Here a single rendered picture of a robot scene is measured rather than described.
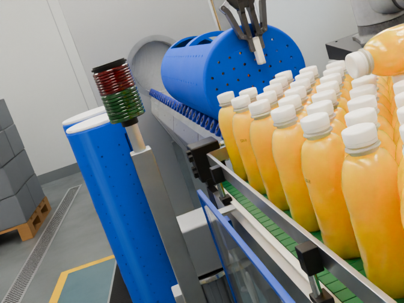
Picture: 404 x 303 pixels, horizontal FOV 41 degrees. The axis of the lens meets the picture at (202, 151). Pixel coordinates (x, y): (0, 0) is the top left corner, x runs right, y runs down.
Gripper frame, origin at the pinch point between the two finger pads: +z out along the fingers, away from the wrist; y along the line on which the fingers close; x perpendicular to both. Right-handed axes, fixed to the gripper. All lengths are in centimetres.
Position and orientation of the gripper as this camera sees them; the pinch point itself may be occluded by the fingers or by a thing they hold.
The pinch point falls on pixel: (258, 50)
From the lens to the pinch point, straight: 140.3
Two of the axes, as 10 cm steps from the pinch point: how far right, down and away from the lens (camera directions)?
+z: 3.1, 9.2, 2.2
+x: -2.0, -1.6, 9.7
